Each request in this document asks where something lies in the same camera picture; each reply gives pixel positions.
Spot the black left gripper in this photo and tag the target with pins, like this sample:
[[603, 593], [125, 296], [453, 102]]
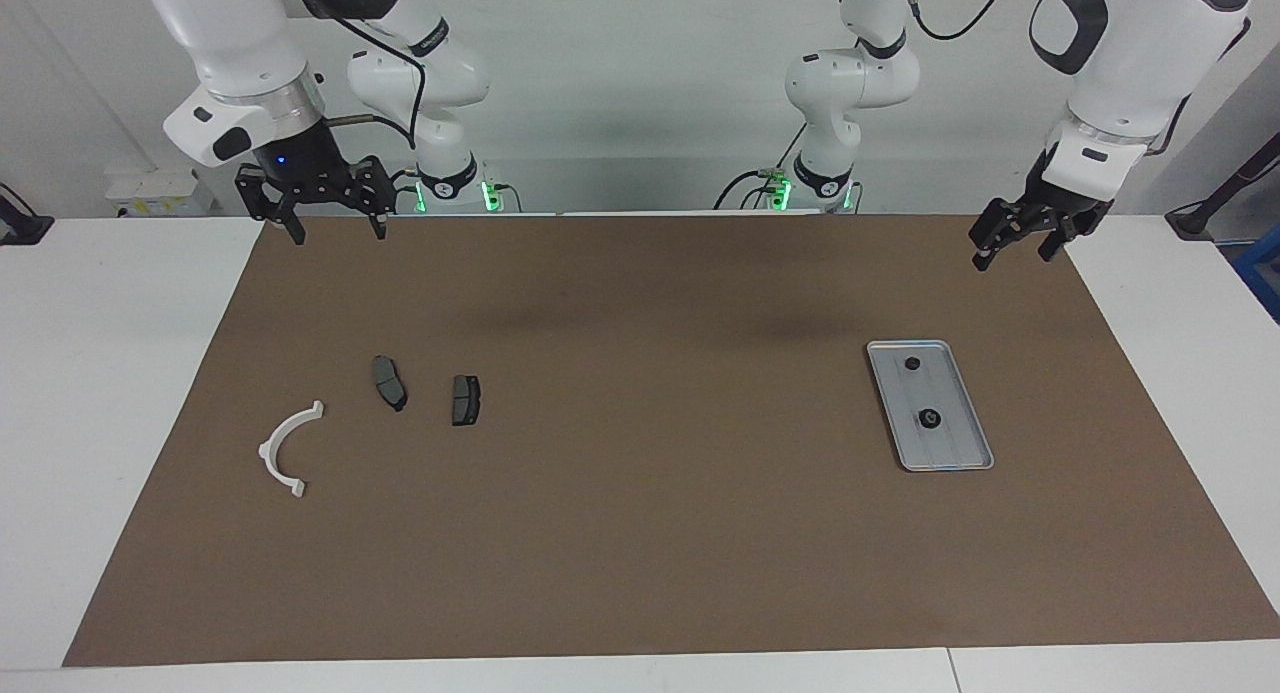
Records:
[[1050, 208]]

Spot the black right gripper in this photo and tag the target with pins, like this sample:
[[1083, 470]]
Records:
[[300, 168]]

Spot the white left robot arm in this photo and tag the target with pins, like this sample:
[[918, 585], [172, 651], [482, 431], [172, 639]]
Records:
[[1140, 63]]

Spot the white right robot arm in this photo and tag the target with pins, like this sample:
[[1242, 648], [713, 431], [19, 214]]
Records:
[[240, 33]]

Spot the silver metal tray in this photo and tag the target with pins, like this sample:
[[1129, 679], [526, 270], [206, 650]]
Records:
[[945, 448]]

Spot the dark grey brake pad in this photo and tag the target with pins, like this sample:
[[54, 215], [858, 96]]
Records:
[[389, 383], [465, 400]]

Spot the black stand with pole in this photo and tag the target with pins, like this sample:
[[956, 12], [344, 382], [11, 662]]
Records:
[[1195, 218]]

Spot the white background box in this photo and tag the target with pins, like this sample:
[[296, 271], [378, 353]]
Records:
[[160, 193]]

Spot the blue crate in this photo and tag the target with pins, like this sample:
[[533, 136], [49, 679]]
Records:
[[1262, 273]]

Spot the black table clamp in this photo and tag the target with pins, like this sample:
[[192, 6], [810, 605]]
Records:
[[25, 228]]

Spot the brown table mat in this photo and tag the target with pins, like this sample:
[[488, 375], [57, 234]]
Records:
[[640, 533]]

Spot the white curved plastic bracket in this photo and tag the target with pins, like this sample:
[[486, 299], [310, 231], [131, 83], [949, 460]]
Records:
[[270, 453]]

